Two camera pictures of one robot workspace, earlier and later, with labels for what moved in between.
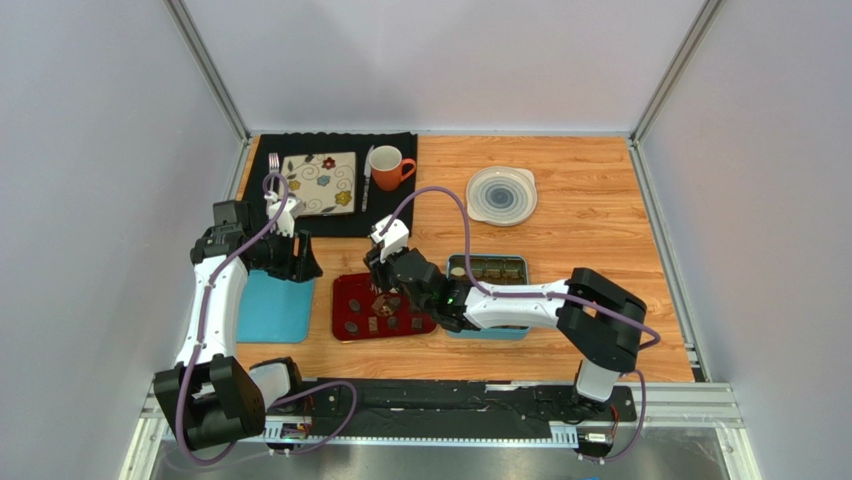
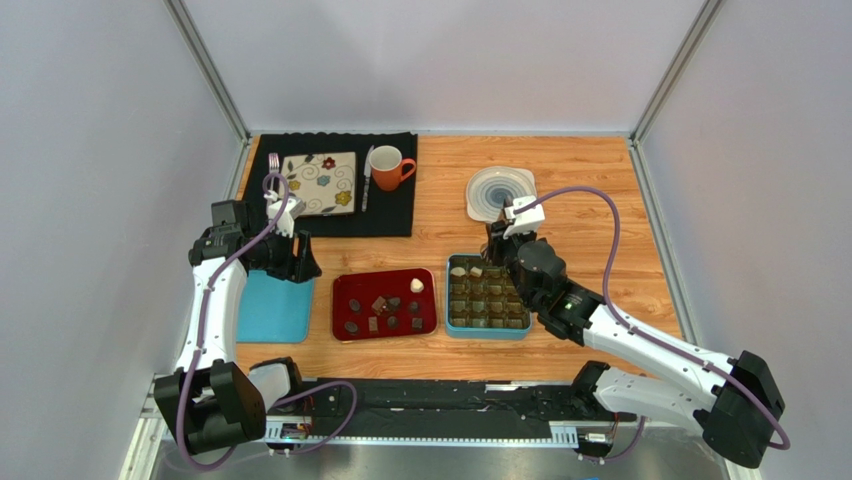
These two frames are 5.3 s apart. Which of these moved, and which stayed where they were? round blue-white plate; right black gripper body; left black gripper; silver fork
Moved: right black gripper body
Stayed: left black gripper; round blue-white plate; silver fork
